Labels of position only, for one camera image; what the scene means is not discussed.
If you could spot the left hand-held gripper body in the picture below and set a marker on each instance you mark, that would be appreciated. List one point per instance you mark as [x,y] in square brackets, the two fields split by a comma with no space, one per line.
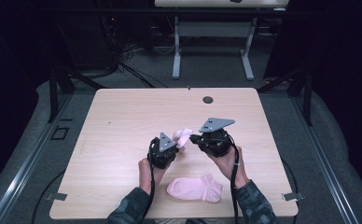
[163,152]

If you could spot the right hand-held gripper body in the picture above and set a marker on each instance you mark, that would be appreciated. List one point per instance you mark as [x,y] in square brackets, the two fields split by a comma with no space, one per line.
[215,141]

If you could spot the pink sock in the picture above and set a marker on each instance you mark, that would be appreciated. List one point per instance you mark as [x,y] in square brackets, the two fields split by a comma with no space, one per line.
[194,188]
[182,138]

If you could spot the person's right hand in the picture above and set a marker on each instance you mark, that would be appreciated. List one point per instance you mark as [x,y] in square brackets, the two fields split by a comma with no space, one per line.
[229,166]

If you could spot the person's left hand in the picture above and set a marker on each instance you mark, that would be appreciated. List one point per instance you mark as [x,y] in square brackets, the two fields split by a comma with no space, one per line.
[148,177]

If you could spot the black metal stand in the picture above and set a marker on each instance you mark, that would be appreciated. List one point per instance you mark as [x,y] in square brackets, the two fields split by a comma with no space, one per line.
[307,99]
[54,93]

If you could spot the white-legged desk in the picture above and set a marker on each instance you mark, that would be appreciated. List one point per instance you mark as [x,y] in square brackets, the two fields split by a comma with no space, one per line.
[213,29]

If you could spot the grey metal table bracket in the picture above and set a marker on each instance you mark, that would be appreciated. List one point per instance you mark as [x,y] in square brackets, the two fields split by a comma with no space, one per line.
[292,196]
[56,196]

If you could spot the aluminium floor rail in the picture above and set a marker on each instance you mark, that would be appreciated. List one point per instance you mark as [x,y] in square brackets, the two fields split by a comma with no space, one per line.
[30,161]
[323,161]

